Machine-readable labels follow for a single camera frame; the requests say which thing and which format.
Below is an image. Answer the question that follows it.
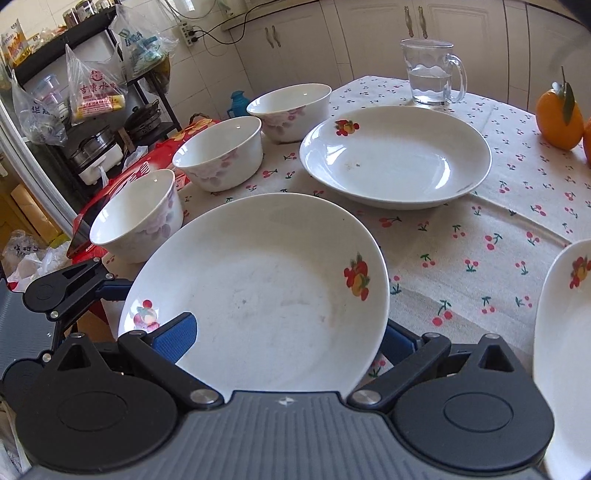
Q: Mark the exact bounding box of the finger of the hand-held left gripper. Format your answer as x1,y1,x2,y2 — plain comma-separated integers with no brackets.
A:
0,351,63,411
23,259,136,321

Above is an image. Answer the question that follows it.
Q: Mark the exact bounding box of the cherry-print tablecloth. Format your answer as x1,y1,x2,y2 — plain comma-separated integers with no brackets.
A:
106,75,591,480

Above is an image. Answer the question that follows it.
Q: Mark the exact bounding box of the red gift carton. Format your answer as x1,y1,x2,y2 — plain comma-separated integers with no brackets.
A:
66,117,222,259

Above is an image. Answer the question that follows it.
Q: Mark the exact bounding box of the black cooking pot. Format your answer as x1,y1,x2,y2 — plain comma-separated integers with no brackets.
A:
124,105,162,139

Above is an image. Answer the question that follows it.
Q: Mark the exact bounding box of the white fruit-print plate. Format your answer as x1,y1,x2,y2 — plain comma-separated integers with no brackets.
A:
117,193,391,403
299,106,492,211
533,239,591,480

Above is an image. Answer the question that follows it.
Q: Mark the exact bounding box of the white kitchen cabinet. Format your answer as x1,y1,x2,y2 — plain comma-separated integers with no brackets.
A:
222,0,591,109

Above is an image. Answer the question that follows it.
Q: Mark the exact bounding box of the black power cable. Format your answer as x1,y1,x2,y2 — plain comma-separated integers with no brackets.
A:
194,0,259,42

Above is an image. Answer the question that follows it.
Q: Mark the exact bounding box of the glass mug with water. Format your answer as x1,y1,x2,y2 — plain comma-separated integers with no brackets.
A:
400,39,468,109

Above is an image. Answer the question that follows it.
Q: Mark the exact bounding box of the white electric steamer pot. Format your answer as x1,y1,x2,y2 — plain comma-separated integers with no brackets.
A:
69,124,125,185

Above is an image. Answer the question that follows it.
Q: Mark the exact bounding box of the blue thermos jug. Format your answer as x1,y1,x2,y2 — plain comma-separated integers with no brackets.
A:
229,90,252,120

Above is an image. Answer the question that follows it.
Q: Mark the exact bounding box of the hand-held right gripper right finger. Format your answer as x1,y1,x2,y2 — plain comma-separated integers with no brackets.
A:
346,320,520,412

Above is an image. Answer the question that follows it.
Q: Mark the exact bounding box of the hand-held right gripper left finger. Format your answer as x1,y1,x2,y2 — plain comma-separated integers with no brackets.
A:
55,312,227,411

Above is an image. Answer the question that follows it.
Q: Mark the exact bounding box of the yellow snack packet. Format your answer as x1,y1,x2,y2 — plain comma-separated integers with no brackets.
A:
0,18,35,68

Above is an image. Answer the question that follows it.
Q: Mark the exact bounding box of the crumpled white plastic bag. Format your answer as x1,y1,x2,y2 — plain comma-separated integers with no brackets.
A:
0,228,72,291

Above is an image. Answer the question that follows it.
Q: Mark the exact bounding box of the clear blue-print plastic bag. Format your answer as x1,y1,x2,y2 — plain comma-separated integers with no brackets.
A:
108,2,178,77

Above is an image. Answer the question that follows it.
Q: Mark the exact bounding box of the orange with green leaf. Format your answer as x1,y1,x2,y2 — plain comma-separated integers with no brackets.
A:
536,67,585,151

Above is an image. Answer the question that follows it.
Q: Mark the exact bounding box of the black metal shelf rack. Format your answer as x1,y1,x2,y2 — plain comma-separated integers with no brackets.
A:
0,0,183,185

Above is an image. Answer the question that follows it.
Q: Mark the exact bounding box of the clear plastic bag with containers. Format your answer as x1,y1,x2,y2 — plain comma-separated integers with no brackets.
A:
10,69,70,146

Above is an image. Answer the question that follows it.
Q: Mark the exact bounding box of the white pink-flower bowl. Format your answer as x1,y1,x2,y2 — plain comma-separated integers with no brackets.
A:
89,169,184,265
172,116,264,193
246,83,332,144

